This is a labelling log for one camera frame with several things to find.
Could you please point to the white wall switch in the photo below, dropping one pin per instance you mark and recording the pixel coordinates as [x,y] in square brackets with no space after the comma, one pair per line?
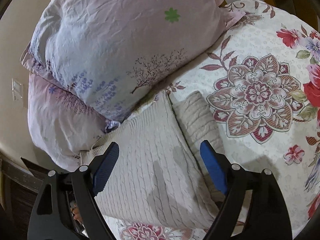
[17,91]

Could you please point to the beige cable knit sweater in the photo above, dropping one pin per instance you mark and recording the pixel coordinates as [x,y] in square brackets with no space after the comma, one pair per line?
[160,177]

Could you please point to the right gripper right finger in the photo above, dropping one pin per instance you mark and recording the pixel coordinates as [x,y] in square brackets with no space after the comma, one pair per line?
[267,217]

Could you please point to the pink floral pillow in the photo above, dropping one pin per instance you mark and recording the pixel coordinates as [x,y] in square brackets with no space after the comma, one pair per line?
[61,124]

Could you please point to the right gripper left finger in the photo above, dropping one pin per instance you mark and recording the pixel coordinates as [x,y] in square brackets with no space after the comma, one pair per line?
[51,217]

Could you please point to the floral white bedspread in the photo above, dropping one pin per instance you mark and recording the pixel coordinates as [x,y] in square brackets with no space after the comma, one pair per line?
[260,80]

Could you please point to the blue lavender print pillow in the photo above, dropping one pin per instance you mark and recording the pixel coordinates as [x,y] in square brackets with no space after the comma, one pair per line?
[110,53]

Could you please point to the person's right hand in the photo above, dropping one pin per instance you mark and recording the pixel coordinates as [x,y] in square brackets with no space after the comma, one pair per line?
[76,212]

